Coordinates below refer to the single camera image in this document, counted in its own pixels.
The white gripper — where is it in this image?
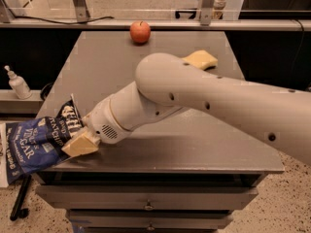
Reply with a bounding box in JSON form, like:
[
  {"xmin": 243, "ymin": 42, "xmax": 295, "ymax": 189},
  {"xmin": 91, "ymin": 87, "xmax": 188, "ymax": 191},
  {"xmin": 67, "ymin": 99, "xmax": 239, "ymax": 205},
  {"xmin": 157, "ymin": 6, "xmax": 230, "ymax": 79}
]
[{"xmin": 62, "ymin": 96, "xmax": 131, "ymax": 157}]

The blue chip bag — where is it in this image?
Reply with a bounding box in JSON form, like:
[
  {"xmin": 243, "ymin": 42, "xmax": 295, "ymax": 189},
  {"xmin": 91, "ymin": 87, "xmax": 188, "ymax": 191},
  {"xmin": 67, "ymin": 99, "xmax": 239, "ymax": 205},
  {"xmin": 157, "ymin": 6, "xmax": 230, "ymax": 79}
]
[{"xmin": 0, "ymin": 96, "xmax": 83, "ymax": 187}]

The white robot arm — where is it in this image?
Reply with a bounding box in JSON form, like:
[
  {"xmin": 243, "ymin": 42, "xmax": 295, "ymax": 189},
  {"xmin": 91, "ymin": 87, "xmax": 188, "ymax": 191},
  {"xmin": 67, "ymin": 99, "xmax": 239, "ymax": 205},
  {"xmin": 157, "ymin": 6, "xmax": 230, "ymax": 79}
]
[{"xmin": 62, "ymin": 50, "xmax": 311, "ymax": 165}]

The white pump bottle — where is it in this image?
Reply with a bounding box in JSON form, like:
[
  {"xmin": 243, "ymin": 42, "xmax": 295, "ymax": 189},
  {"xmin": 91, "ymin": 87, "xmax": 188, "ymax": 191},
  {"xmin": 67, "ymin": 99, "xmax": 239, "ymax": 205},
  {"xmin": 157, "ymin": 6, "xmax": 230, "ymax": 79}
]
[{"xmin": 4, "ymin": 65, "xmax": 32, "ymax": 100}]

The top drawer knob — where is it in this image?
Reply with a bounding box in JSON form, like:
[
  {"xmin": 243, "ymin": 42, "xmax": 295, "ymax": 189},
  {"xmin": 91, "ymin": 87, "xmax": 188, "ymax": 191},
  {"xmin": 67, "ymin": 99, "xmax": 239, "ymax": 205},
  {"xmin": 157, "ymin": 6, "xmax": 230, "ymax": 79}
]
[{"xmin": 144, "ymin": 200, "xmax": 155, "ymax": 211}]

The drawer knob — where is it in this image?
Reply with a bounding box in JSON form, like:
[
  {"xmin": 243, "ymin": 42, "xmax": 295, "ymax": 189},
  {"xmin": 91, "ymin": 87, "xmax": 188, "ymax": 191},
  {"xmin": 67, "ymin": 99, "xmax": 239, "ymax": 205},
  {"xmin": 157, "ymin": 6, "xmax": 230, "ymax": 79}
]
[
  {"xmin": 144, "ymin": 200, "xmax": 155, "ymax": 211},
  {"xmin": 146, "ymin": 223, "xmax": 156, "ymax": 232}
]

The grey drawer cabinet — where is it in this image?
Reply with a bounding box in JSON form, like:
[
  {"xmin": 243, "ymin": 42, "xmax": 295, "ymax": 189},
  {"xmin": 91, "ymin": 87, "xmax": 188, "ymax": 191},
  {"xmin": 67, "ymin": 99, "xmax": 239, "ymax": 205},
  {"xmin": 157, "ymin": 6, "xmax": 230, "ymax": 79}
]
[{"xmin": 36, "ymin": 31, "xmax": 284, "ymax": 233}]

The lower drawer knob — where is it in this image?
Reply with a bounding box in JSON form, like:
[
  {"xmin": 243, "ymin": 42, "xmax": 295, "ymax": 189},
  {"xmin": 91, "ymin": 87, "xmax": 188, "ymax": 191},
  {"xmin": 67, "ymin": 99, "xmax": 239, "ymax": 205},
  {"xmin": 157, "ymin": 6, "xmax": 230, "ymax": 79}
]
[{"xmin": 146, "ymin": 223, "xmax": 156, "ymax": 232}]

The red apple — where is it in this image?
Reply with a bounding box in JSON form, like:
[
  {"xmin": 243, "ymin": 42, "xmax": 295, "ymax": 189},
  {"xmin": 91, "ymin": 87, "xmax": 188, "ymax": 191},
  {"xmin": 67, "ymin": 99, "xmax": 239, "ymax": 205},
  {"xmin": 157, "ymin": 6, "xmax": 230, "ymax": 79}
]
[{"xmin": 130, "ymin": 20, "xmax": 151, "ymax": 44}]

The yellow sponge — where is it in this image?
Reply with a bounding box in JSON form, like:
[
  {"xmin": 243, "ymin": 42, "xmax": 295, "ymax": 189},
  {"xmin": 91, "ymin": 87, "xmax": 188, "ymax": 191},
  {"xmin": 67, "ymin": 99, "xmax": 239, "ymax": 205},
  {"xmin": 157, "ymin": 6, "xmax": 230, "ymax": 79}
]
[{"xmin": 183, "ymin": 50, "xmax": 218, "ymax": 71}]

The black handle tool on floor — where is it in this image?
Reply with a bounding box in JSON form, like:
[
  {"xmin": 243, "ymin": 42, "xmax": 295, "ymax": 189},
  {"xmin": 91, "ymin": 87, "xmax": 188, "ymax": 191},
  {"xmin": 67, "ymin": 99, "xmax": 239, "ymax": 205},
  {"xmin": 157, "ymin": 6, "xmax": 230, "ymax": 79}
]
[{"xmin": 10, "ymin": 176, "xmax": 31, "ymax": 221}]

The grey metal bracket left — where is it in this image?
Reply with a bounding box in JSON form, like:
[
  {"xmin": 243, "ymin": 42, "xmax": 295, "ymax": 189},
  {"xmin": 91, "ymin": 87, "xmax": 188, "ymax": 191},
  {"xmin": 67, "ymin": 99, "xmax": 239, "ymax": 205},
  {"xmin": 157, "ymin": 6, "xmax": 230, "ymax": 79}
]
[{"xmin": 72, "ymin": 0, "xmax": 90, "ymax": 23}]

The grey metal bracket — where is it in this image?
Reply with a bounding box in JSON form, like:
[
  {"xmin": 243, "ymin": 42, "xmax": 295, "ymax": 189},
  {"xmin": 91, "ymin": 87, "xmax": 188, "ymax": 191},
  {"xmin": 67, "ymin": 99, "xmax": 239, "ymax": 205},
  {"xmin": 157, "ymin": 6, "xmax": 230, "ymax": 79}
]
[
  {"xmin": 72, "ymin": 0, "xmax": 90, "ymax": 23},
  {"xmin": 199, "ymin": 0, "xmax": 215, "ymax": 25}
]

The black cable on shelf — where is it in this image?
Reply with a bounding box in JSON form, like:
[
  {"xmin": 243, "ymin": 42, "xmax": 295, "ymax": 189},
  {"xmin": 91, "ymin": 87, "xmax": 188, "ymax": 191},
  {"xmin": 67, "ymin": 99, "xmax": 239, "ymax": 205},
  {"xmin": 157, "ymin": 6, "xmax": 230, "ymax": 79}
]
[{"xmin": 0, "ymin": 0, "xmax": 115, "ymax": 25}]

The grey metal bracket right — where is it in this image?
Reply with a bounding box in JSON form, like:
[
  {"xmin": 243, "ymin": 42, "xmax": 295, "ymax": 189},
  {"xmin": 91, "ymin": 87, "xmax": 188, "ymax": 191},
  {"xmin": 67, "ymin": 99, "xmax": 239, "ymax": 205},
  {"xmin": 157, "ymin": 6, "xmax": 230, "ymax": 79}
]
[{"xmin": 199, "ymin": 0, "xmax": 215, "ymax": 25}]

